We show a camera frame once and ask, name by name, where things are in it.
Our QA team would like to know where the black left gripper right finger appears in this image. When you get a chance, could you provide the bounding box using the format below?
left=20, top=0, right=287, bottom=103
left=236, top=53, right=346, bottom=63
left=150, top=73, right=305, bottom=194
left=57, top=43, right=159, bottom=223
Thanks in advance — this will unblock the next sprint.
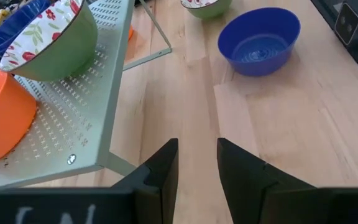
left=216, top=138, right=319, bottom=224

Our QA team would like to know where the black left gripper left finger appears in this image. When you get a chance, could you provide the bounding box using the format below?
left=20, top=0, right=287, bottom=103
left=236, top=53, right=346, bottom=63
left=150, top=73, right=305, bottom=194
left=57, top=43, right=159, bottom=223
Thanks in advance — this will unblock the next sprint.
left=110, top=138, right=180, bottom=224

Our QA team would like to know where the blue plastic bowl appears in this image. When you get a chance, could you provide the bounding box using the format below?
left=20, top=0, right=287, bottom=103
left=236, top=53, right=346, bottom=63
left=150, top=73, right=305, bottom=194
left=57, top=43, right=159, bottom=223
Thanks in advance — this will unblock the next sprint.
left=218, top=7, right=301, bottom=77

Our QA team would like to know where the green bowl with floral inside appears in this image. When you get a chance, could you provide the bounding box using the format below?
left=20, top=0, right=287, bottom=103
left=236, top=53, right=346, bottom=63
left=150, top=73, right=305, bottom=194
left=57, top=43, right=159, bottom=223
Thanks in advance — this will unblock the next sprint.
left=0, top=0, right=99, bottom=82
left=180, top=0, right=233, bottom=19

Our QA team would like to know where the blue plate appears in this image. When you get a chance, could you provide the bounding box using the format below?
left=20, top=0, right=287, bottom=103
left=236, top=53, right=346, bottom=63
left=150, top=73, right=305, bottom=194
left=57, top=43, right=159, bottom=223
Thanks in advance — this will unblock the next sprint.
left=0, top=0, right=51, bottom=58

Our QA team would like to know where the pale green perforated metal shelf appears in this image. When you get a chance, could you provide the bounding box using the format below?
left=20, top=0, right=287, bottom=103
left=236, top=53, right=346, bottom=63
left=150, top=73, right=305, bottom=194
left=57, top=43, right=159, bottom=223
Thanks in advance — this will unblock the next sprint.
left=0, top=0, right=173, bottom=200

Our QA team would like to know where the small black camera box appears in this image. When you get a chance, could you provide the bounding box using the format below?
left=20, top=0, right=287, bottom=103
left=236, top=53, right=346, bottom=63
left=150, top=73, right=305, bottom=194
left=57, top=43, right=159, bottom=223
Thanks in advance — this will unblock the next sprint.
left=333, top=0, right=358, bottom=47

